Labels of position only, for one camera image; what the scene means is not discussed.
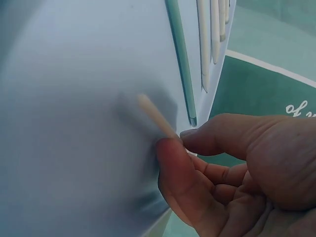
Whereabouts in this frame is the teal chopstick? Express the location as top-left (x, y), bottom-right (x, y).
top-left (164, 0), bottom-right (198, 127)

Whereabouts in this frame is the person's right hand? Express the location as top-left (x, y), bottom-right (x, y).
top-left (156, 113), bottom-right (316, 237)

